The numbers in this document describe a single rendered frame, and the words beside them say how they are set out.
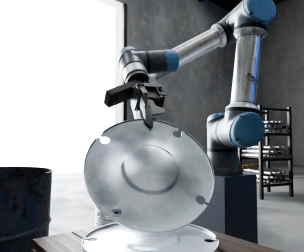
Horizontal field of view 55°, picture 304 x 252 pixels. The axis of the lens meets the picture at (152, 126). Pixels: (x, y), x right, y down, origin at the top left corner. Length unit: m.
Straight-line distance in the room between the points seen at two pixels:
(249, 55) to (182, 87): 5.89
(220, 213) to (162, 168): 0.49
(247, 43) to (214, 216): 0.62
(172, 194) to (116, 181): 0.12
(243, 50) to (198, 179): 0.56
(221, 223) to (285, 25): 7.86
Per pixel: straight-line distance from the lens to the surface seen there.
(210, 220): 1.14
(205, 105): 7.55
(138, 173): 0.64
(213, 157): 1.13
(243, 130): 0.99
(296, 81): 8.22
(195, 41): 1.16
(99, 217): 1.70
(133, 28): 6.23
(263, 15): 1.11
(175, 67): 0.98
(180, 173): 0.66
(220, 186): 1.08
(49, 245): 0.71
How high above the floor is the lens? 0.57
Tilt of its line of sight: 3 degrees up
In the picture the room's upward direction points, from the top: straight up
